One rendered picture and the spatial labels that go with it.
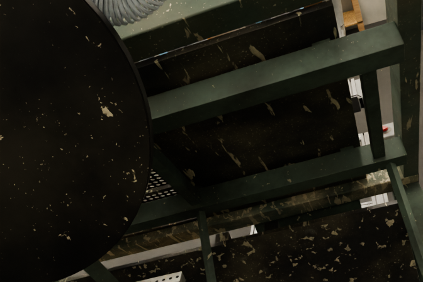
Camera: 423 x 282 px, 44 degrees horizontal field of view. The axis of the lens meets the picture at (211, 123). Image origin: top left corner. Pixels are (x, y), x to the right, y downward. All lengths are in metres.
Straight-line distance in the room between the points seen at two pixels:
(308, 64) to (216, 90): 0.25
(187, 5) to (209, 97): 0.25
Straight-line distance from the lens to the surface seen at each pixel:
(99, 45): 0.96
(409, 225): 1.91
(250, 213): 2.30
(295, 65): 1.38
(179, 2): 1.34
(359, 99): 2.83
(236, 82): 1.39
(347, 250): 2.26
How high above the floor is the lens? 2.07
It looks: 21 degrees down
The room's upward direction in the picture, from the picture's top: 21 degrees counter-clockwise
